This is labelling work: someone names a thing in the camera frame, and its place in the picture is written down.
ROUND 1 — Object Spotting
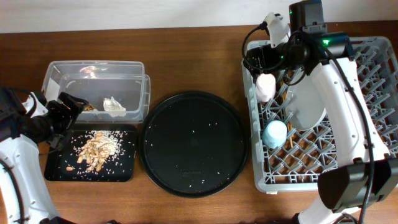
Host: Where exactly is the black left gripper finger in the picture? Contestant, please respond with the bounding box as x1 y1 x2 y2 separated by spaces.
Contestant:
49 130 74 152
58 92 89 121

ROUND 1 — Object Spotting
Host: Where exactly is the white tissue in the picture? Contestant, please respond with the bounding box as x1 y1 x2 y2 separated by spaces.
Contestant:
103 96 126 118

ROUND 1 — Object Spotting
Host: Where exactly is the wooden chopstick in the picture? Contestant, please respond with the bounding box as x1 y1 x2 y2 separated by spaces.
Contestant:
279 71 295 149

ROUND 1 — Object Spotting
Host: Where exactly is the pink cup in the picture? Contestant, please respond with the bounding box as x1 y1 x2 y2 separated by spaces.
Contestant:
255 73 276 103

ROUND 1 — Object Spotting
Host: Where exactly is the grey plate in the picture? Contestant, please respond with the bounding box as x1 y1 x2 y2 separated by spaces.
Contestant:
285 75 326 131

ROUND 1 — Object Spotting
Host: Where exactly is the blue cup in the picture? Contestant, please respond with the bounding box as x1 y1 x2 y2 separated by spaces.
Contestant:
262 121 287 149

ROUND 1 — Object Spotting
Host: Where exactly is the gold snack wrapper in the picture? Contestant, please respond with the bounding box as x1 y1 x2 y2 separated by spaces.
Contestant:
83 103 95 111

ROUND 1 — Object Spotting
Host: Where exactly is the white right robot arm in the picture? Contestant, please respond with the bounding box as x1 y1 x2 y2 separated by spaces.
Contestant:
242 1 397 223

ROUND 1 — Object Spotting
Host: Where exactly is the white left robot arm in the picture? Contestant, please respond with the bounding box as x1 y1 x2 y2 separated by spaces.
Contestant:
1 88 89 223

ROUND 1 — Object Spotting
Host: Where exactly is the grey dishwasher rack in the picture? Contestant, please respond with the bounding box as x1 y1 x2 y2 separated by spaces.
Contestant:
242 37 397 194

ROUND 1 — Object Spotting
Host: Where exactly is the black rectangular tray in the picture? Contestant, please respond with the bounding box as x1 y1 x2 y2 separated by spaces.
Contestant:
44 124 138 182

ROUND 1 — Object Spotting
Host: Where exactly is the food scraps and rice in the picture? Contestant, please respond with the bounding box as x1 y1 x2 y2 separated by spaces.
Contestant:
67 130 132 175

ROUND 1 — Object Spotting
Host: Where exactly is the clear plastic bin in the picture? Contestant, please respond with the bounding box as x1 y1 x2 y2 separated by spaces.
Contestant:
42 60 150 124

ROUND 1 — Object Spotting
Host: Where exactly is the round black tray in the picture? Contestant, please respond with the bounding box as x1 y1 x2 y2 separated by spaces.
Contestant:
139 91 249 198

